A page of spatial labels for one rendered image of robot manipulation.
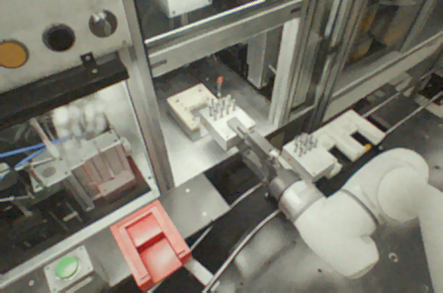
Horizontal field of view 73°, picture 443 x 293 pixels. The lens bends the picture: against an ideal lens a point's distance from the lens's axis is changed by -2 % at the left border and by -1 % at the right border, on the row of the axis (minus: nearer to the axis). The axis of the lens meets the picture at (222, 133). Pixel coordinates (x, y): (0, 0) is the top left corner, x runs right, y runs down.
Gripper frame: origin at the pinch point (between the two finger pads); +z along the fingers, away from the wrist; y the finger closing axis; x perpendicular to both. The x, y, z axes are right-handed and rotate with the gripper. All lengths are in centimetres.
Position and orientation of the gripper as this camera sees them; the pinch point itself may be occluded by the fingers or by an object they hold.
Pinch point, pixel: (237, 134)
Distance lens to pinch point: 79.0
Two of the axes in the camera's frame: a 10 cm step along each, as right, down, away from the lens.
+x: -8.2, 4.4, -3.7
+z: -5.8, -6.4, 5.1
